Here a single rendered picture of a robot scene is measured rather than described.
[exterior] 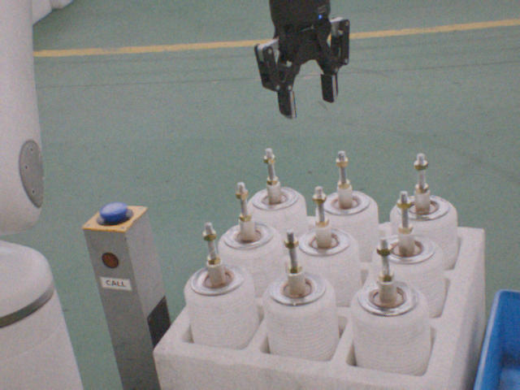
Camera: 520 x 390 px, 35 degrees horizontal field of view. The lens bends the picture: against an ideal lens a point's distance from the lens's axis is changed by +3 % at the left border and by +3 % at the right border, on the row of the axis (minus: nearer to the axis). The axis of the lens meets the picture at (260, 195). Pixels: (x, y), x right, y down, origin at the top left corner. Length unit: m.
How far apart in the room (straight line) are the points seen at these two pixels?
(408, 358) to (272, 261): 0.26
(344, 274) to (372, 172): 0.80
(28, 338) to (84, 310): 0.86
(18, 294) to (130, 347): 0.58
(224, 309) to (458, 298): 0.32
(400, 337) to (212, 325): 0.25
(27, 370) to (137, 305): 0.49
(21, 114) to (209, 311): 0.49
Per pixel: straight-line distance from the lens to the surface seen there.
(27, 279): 0.70
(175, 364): 1.12
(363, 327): 1.01
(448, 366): 1.04
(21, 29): 0.72
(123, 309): 1.22
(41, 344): 0.73
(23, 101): 0.69
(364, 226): 1.22
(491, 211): 1.73
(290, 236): 1.01
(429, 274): 1.10
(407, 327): 1.00
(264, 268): 1.17
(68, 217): 1.94
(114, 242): 1.16
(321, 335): 1.05
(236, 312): 1.08
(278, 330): 1.05
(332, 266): 1.12
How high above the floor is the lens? 0.84
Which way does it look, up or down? 27 degrees down
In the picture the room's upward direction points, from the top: 8 degrees counter-clockwise
